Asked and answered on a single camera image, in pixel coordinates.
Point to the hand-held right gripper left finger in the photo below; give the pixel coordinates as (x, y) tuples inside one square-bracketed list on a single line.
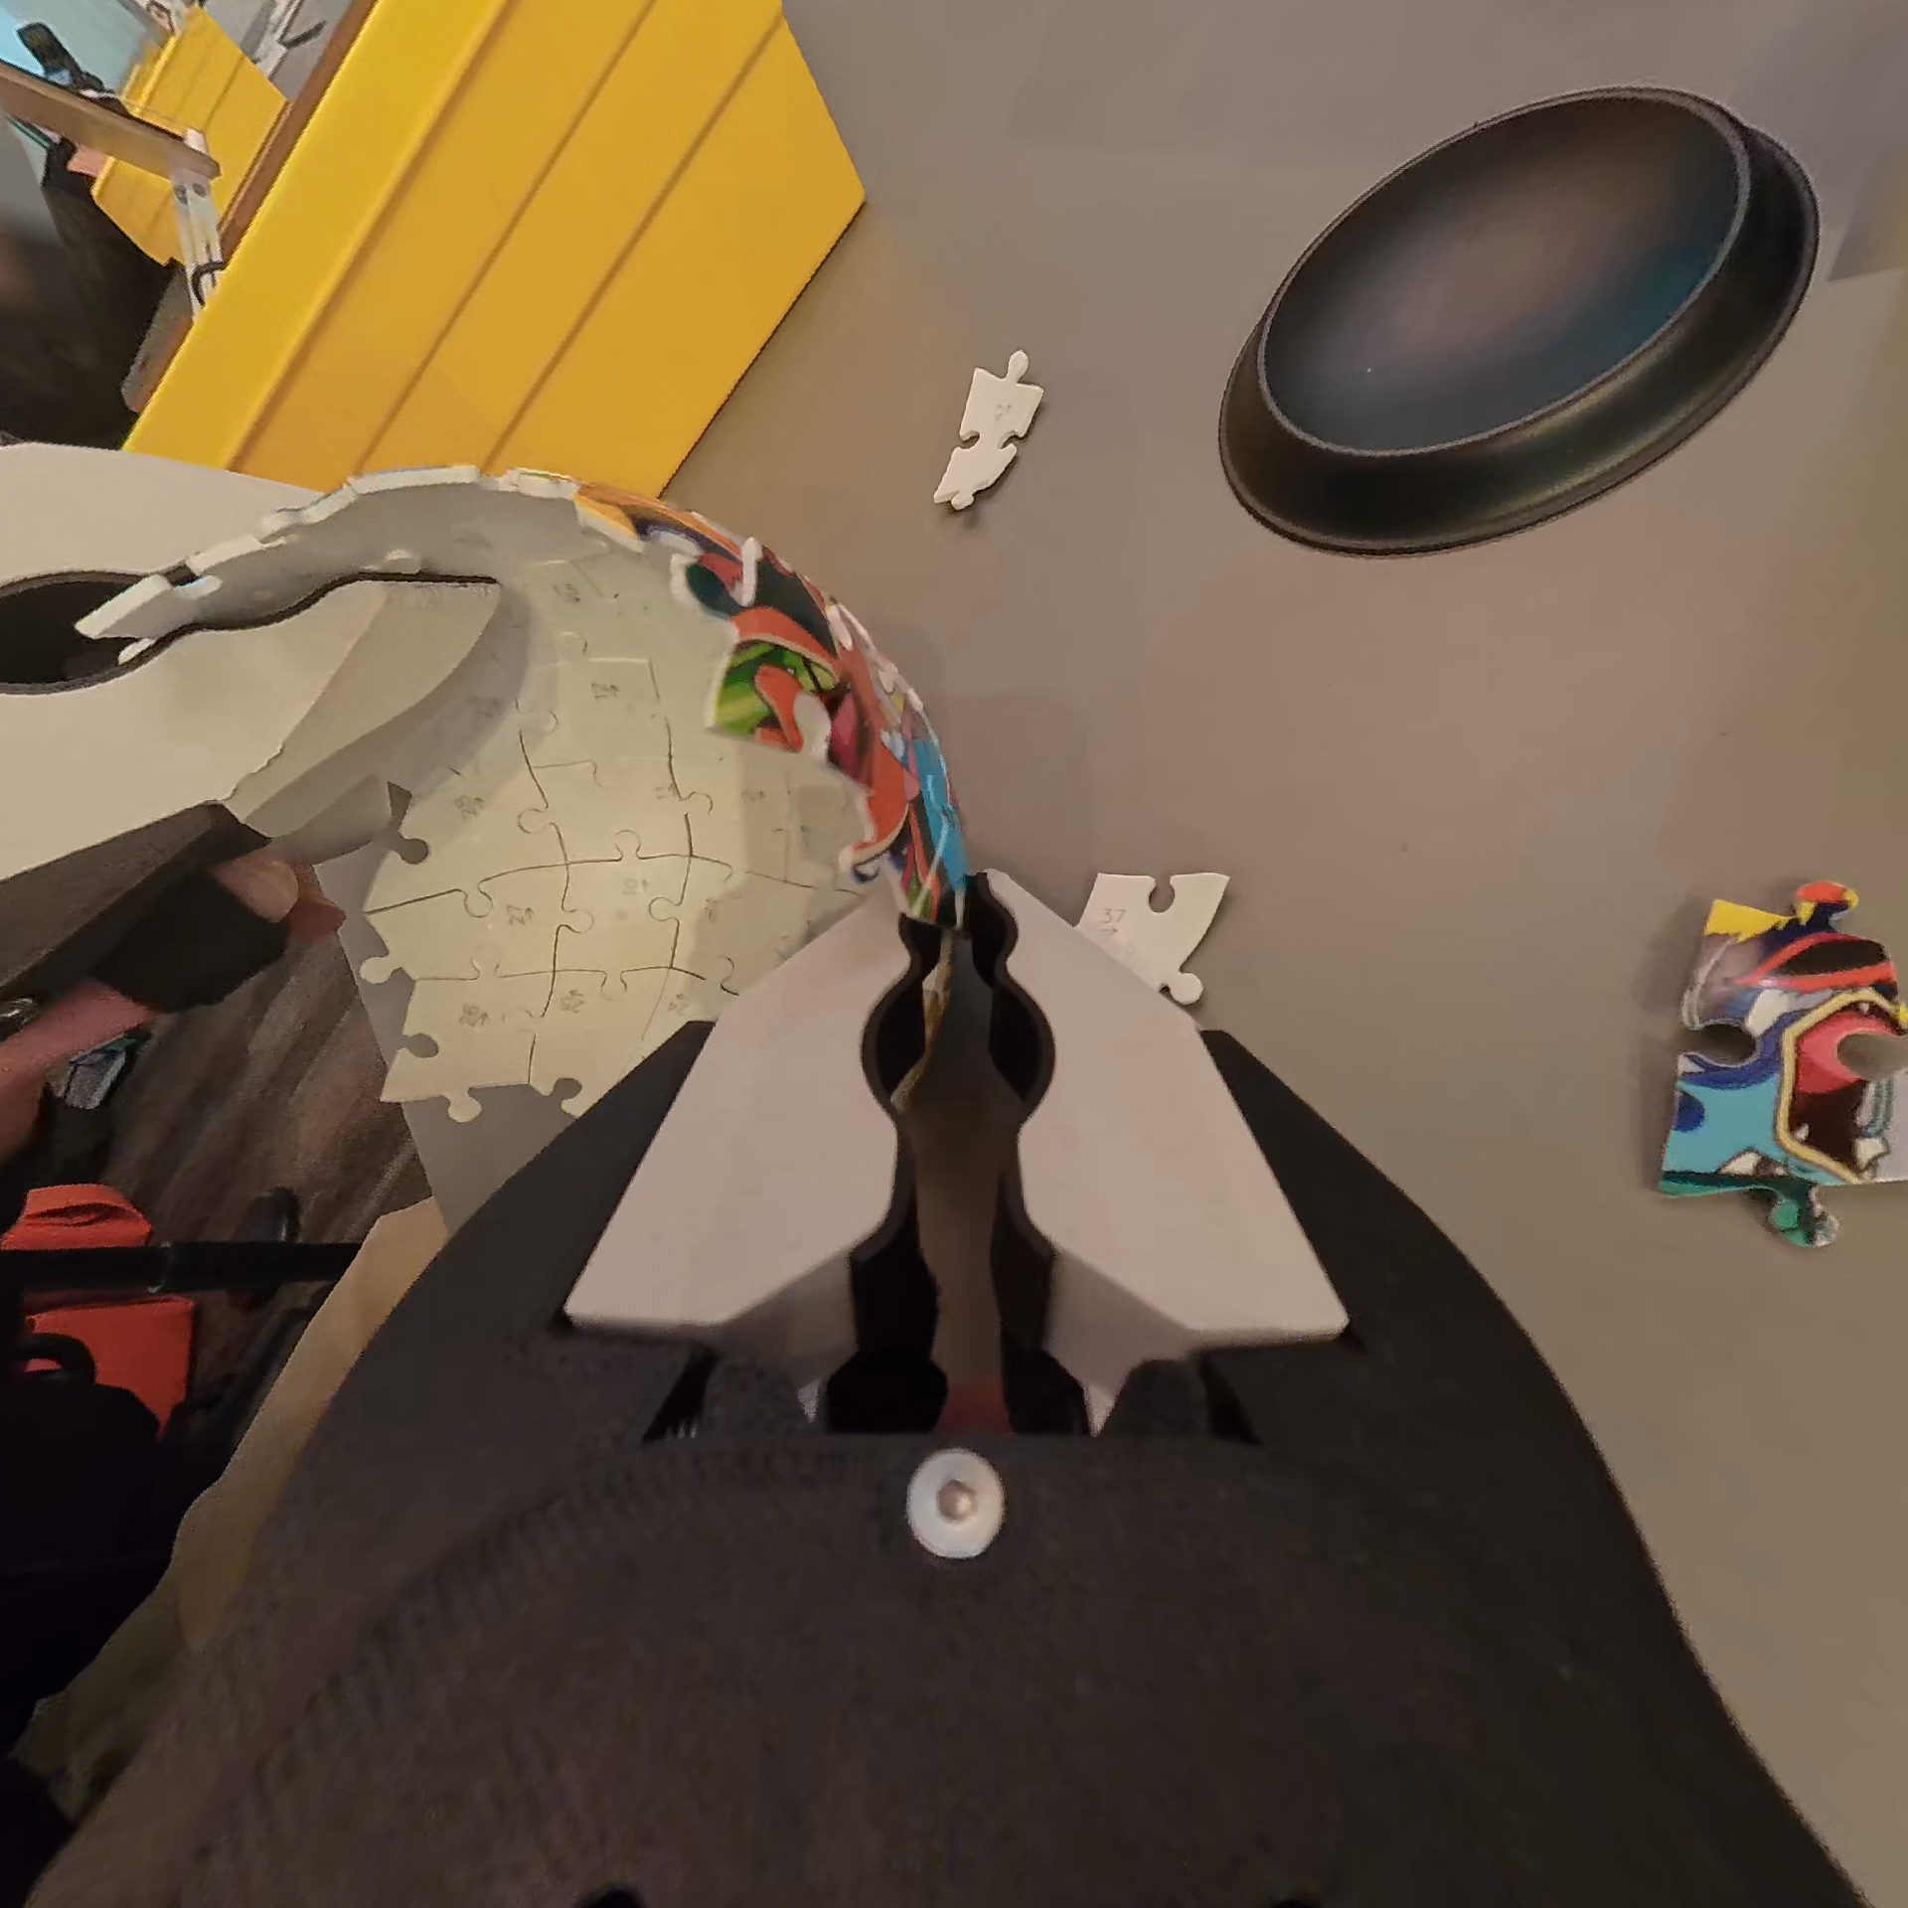
[(729, 1177)]

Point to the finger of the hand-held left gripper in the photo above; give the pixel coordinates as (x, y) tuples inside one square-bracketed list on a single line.
[(223, 730), (89, 515)]

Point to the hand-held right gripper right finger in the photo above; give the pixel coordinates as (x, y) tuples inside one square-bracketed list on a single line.
[(1177, 1193)]

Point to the partly built puzzle ball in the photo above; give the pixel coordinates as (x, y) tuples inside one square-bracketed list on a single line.
[(596, 835)]

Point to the black round ball stand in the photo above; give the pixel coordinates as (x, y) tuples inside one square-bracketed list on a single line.
[(1505, 329)]

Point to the person's left hand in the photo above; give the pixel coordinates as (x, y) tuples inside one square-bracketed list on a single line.
[(282, 895)]

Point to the yellow plastic bin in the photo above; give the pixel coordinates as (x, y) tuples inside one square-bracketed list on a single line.
[(193, 134), (522, 254)]

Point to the red fabric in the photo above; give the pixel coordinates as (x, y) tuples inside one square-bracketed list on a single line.
[(104, 1326)]

